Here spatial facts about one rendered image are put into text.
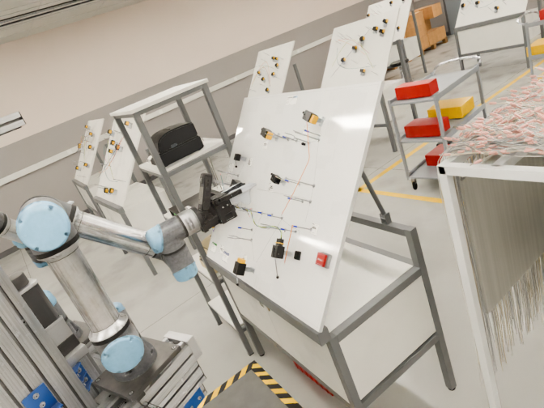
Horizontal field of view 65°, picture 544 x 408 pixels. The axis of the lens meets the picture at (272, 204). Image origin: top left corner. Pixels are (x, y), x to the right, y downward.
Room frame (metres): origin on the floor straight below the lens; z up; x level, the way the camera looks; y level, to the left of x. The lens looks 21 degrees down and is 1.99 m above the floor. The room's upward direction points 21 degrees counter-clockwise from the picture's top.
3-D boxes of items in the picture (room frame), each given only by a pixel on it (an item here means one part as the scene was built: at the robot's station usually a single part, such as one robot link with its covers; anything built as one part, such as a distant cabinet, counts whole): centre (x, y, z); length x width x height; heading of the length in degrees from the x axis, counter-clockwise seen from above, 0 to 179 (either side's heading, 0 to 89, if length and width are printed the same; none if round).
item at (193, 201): (2.78, 0.47, 1.09); 0.35 x 0.33 x 0.07; 25
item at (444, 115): (4.08, -1.94, 0.54); 0.99 x 0.50 x 1.08; 124
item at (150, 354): (1.21, 0.62, 1.21); 0.15 x 0.15 x 0.10
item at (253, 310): (2.19, 0.34, 0.60); 0.55 x 0.02 x 0.39; 25
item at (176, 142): (2.74, 0.45, 1.56); 0.30 x 0.23 x 0.19; 116
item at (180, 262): (1.21, 0.33, 1.46); 0.11 x 0.08 x 0.11; 23
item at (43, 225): (1.09, 0.57, 1.54); 0.15 x 0.12 x 0.55; 23
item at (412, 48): (9.44, -3.63, 0.83); 1.18 x 0.72 x 1.65; 30
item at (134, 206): (5.06, 1.50, 0.83); 1.18 x 0.72 x 1.65; 29
